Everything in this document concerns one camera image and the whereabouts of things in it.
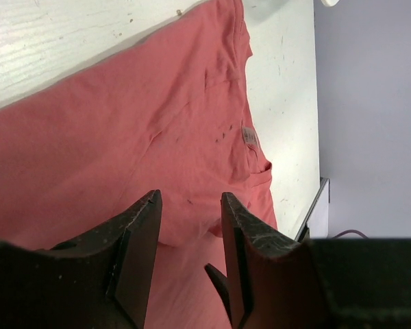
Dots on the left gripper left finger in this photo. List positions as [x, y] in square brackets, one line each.
[99, 279]

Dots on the red t shirt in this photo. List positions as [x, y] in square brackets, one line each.
[170, 114]

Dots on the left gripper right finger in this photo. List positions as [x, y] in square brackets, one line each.
[272, 281]

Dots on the white plastic basket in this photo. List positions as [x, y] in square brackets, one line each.
[329, 3]

